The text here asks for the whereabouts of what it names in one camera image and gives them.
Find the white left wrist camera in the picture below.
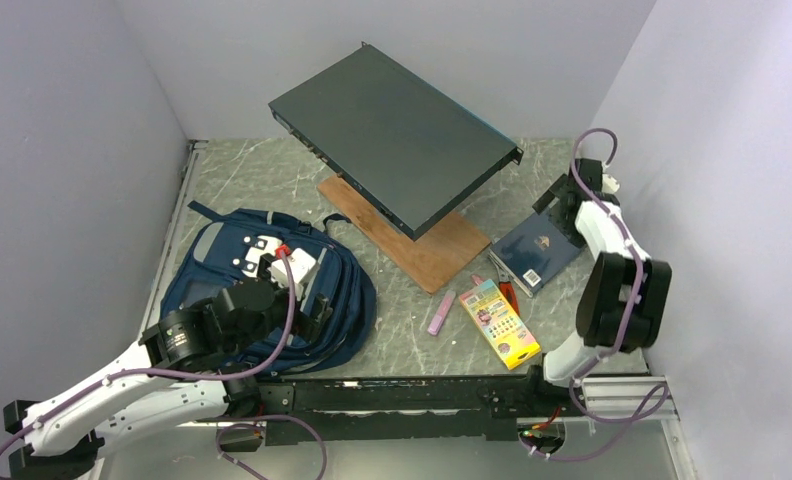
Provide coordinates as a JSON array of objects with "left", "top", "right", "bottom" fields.
[{"left": 269, "top": 245, "right": 319, "bottom": 293}]

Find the black front rail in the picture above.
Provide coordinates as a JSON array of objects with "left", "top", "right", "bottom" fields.
[{"left": 227, "top": 367, "right": 580, "bottom": 446}]

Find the yellow crayon box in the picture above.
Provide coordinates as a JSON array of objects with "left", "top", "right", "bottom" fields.
[{"left": 458, "top": 279, "right": 542, "bottom": 370}]

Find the red handled adjustable wrench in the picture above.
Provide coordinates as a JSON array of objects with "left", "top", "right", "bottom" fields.
[{"left": 488, "top": 254, "right": 520, "bottom": 315}]

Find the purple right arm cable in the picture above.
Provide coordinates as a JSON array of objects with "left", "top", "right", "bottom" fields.
[{"left": 519, "top": 128, "right": 670, "bottom": 463}]

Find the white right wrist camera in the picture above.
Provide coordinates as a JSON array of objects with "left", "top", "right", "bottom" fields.
[{"left": 601, "top": 173, "right": 620, "bottom": 195}]

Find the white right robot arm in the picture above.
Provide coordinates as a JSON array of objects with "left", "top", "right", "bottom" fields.
[{"left": 522, "top": 158, "right": 672, "bottom": 415}]

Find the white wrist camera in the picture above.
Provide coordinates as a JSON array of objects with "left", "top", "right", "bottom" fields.
[
  {"left": 269, "top": 245, "right": 319, "bottom": 293},
  {"left": 601, "top": 173, "right": 620, "bottom": 195}
]

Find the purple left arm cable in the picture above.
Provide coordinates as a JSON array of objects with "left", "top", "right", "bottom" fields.
[{"left": 0, "top": 245, "right": 298, "bottom": 480}]

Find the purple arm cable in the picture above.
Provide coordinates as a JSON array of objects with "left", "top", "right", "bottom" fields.
[
  {"left": 519, "top": 128, "right": 670, "bottom": 463},
  {"left": 0, "top": 245, "right": 298, "bottom": 480}
]

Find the dark grey rack unit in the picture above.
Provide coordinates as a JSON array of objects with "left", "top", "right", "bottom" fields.
[{"left": 269, "top": 43, "right": 523, "bottom": 240}]

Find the dark blue bottom book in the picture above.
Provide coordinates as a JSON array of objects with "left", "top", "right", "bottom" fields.
[{"left": 489, "top": 213, "right": 583, "bottom": 297}]

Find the pink highlighter pen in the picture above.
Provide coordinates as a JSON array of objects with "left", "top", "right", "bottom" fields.
[{"left": 427, "top": 290, "right": 457, "bottom": 336}]

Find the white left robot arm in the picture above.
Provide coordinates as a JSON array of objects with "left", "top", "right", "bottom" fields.
[{"left": 0, "top": 279, "right": 297, "bottom": 479}]

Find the navy blue student backpack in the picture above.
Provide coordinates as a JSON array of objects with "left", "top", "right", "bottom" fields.
[{"left": 159, "top": 201, "right": 377, "bottom": 375}]

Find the brown wooden base board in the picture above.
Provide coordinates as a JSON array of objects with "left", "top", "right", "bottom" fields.
[{"left": 317, "top": 175, "right": 491, "bottom": 294}]

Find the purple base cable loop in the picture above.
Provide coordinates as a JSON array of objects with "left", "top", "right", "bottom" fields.
[{"left": 215, "top": 413, "right": 328, "bottom": 480}]

